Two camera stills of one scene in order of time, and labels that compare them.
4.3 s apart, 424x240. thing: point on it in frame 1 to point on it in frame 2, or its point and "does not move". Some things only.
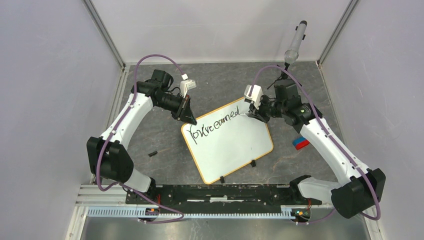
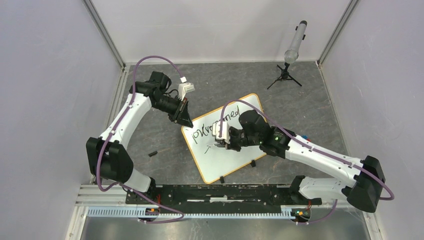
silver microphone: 291,55 does not move
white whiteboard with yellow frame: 223,141 does not move
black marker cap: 152,153 does not move
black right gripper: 258,114 to 231,145
